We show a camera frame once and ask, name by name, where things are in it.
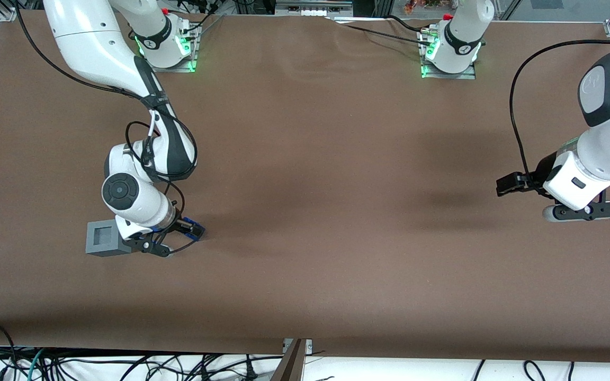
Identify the brown table cover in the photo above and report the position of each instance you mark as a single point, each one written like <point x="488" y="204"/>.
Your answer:
<point x="337" y="211"/>

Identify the dark diagonal beam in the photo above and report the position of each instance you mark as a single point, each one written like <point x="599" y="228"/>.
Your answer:
<point x="290" y="365"/>

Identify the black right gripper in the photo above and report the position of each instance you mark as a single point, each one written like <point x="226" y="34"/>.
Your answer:
<point x="182" y="226"/>

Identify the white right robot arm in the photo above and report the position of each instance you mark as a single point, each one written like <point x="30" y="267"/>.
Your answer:
<point x="88" y="42"/>

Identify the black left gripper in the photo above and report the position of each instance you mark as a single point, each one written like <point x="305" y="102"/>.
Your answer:
<point x="544" y="170"/>

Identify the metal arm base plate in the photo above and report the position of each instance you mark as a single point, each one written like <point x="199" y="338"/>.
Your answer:
<point x="466" y="75"/>
<point x="186" y="66"/>

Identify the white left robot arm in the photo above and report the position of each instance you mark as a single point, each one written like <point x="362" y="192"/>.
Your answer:
<point x="607" y="153"/>

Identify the blue plastic part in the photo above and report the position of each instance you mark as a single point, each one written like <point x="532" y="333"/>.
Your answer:
<point x="202" y="231"/>

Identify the gray cube base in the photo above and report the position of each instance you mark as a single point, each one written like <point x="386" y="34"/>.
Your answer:
<point x="101" y="238"/>

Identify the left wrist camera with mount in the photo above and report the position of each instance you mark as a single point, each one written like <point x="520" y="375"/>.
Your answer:
<point x="596" y="210"/>

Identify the white power strip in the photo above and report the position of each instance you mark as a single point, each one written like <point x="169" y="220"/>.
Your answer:
<point x="313" y="8"/>

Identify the small metal edge bracket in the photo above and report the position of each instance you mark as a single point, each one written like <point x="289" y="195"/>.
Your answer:
<point x="307" y="345"/>

